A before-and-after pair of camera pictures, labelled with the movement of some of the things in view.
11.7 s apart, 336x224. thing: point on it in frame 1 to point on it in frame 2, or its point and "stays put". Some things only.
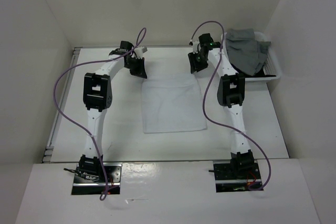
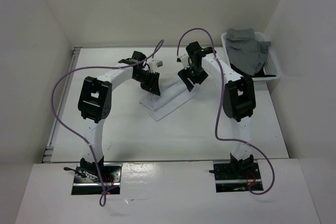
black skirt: x=261 y=73 stays put
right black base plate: x=226 y=180 stays put
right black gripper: x=194 y=66 to x=184 y=74
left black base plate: x=81 y=186 stays put
